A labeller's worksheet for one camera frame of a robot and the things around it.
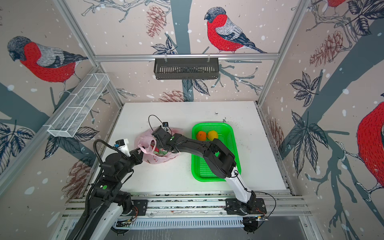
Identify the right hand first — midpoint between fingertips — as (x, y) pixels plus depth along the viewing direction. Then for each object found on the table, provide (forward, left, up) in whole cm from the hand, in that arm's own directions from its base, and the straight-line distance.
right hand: (160, 142), depth 92 cm
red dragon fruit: (-6, 0, -2) cm, 6 cm away
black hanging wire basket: (+49, -13, +22) cm, 55 cm away
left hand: (-11, +4, +13) cm, 17 cm away
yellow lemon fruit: (+8, -33, -2) cm, 34 cm away
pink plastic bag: (-3, +7, +7) cm, 11 cm away
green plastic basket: (-14, -26, -7) cm, 30 cm away
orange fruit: (+6, -26, -1) cm, 26 cm away
